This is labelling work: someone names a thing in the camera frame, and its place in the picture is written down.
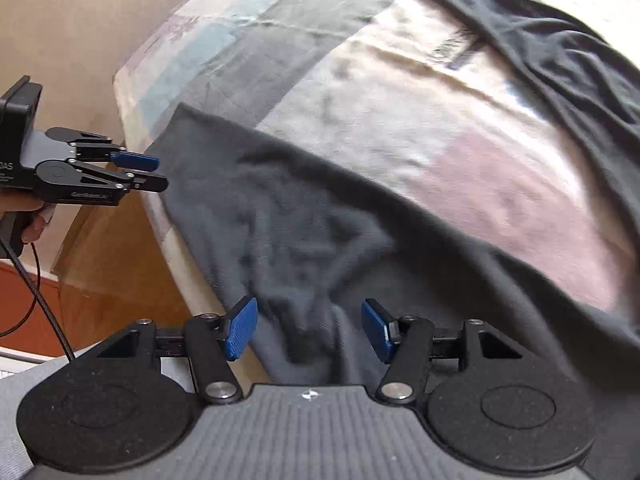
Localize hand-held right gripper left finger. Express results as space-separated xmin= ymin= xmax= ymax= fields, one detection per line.
xmin=97 ymin=296 xmax=259 ymax=406

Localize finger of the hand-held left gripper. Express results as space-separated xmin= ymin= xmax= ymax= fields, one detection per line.
xmin=75 ymin=161 xmax=171 ymax=194
xmin=45 ymin=127 xmax=161 ymax=171

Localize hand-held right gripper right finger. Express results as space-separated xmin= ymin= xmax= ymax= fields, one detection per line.
xmin=361 ymin=298 xmax=538 ymax=406

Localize dark grey pants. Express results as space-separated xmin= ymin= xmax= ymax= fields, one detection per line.
xmin=147 ymin=0 xmax=640 ymax=480

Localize person's left hand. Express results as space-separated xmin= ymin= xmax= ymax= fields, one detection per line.
xmin=0 ymin=194 xmax=57 ymax=242

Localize bed with patchwork sheet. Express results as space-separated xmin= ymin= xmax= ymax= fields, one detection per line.
xmin=112 ymin=0 xmax=640 ymax=376

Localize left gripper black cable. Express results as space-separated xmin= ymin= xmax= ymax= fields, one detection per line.
xmin=0 ymin=237 xmax=77 ymax=362

